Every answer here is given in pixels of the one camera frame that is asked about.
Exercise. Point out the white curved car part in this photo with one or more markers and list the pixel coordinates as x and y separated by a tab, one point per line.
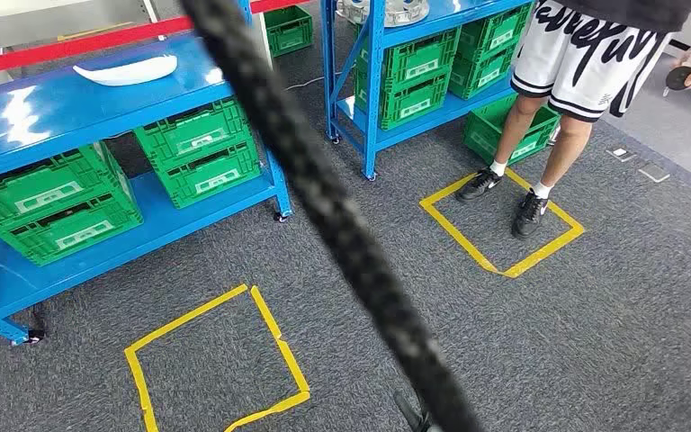
125	71

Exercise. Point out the blue metal shelf rack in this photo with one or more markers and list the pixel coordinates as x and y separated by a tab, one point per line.
375	89
53	113

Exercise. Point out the open green plastic crate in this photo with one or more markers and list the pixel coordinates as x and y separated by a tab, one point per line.
479	134

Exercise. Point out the white cabinet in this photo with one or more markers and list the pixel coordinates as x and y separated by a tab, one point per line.
264	42

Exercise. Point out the silver wheel hubcap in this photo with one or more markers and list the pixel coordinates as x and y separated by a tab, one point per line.
381	12

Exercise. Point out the grey floor outlet plate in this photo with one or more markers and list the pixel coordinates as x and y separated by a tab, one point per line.
654	173
620	153

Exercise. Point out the red barrier tape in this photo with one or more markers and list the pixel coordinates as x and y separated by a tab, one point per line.
83	43

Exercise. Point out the black round object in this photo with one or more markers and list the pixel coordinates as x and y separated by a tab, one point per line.
678	77

